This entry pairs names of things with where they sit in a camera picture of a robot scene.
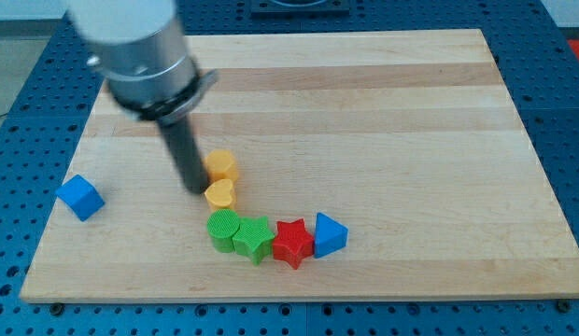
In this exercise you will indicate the wooden board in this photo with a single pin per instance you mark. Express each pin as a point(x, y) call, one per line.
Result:
point(410, 139)

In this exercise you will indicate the green star block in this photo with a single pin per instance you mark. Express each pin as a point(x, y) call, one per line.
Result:
point(253, 239)

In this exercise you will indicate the blue cube block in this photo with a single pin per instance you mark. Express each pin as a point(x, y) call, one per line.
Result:
point(81, 197)

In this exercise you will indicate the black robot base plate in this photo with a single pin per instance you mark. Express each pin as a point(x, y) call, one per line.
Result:
point(262, 8)

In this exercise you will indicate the yellow heart block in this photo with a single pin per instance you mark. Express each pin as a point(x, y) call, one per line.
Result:
point(221, 195)

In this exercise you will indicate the blue triangle block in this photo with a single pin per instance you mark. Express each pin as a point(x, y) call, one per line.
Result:
point(330, 236)

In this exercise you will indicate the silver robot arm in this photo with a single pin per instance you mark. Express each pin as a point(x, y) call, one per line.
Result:
point(139, 47)

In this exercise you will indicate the red star block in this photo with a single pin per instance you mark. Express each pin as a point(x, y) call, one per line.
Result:
point(293, 243)

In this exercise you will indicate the green cylinder block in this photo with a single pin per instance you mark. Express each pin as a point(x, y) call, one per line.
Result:
point(222, 226)

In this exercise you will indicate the yellow hexagon block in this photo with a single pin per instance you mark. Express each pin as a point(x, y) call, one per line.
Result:
point(221, 164)

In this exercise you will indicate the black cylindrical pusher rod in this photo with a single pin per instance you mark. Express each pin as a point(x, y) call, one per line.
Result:
point(180, 141)

